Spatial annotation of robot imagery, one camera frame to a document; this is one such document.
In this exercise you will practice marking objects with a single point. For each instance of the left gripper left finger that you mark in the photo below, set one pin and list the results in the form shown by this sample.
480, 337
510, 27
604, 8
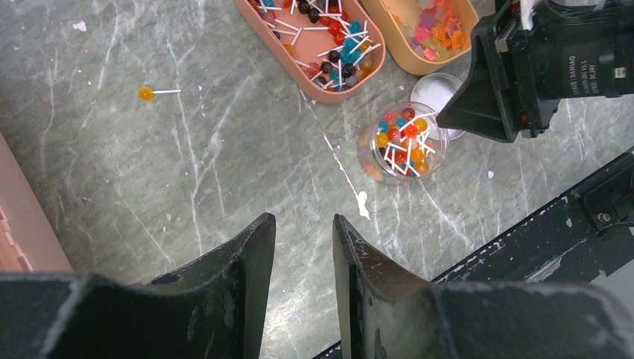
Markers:
212, 307

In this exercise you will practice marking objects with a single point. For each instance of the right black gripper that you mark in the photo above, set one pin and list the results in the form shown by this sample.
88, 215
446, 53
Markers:
556, 52

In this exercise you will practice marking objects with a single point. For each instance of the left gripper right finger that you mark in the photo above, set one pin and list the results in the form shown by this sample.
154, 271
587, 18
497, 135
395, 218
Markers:
385, 311

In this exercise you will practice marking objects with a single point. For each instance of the clear plastic jar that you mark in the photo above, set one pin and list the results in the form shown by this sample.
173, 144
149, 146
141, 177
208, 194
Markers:
403, 143

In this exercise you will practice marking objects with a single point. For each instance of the tray of gummy candies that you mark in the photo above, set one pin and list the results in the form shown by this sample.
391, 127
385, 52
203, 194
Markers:
424, 36

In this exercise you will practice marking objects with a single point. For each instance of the pink plastic storage box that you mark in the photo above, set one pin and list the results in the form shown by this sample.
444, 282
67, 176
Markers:
28, 242

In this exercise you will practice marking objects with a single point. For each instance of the stray yellow candy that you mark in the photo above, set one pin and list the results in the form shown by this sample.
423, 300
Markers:
146, 93

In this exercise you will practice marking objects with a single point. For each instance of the black base frame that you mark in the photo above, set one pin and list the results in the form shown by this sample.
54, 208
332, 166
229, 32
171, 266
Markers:
585, 235

